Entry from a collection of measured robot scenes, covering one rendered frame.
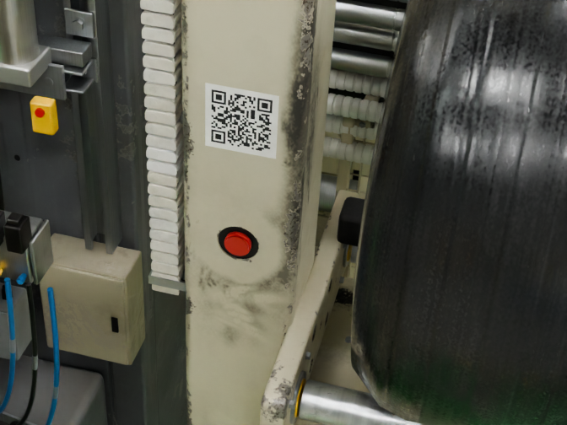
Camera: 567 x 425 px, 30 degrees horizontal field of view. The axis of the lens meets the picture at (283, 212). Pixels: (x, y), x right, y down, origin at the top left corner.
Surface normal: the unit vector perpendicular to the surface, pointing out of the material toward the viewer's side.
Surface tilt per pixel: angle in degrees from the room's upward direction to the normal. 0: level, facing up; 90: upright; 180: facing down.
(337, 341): 0
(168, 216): 90
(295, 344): 0
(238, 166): 90
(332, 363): 0
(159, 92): 90
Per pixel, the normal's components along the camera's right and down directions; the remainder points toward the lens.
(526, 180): -0.19, 0.08
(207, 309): -0.27, 0.59
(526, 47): -0.11, -0.30
